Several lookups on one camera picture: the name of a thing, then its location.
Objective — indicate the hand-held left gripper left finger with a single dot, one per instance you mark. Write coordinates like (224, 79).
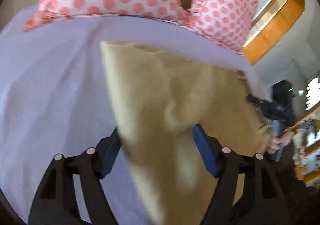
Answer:
(112, 152)

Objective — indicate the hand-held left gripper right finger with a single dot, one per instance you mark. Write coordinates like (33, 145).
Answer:
(204, 150)

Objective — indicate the beige pants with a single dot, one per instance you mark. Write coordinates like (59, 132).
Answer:
(160, 95)

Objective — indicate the person's right hand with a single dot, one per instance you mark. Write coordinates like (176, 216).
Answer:
(272, 145)

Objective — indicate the black device with green light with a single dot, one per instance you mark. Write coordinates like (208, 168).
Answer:
(282, 90)

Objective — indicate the bright window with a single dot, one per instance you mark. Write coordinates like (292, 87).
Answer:
(313, 93)

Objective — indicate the cluttered wooden shelf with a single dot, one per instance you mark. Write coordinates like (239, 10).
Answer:
(308, 145)

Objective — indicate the wooden headboard shelf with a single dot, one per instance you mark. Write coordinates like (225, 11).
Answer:
(277, 27)

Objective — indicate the lavender bed sheet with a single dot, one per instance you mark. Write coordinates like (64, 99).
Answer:
(50, 85)

